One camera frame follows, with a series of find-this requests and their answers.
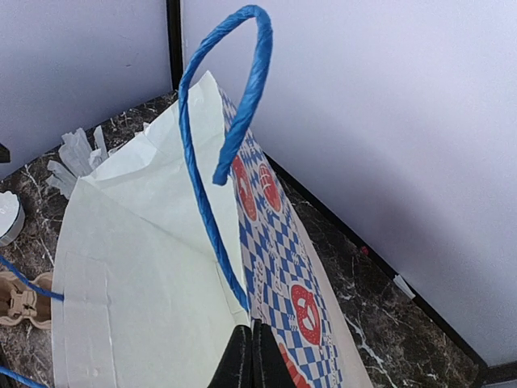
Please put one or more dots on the brown cardboard cup carrier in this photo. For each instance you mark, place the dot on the brown cardboard cup carrier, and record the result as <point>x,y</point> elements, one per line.
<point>19,302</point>

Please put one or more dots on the white fluted ceramic dish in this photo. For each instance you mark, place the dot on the white fluted ceramic dish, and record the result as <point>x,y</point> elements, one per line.
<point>12,217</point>

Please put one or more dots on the left black frame post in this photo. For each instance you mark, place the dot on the left black frame post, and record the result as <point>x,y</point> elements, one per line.
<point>175,41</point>

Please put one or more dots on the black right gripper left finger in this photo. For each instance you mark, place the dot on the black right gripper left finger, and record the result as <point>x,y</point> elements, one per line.
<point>235,368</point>

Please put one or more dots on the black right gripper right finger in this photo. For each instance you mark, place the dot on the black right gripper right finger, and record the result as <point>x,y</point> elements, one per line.
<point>269,367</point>

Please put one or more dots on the blue checkered paper bag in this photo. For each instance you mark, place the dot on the blue checkered paper bag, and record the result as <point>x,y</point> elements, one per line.
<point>186,232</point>

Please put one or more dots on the white wrapped straw right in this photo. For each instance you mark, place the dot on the white wrapped straw right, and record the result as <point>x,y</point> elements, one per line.
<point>99,154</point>

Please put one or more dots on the white wrapped straw upright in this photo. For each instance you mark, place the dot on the white wrapped straw upright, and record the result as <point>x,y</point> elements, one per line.
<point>75,153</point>

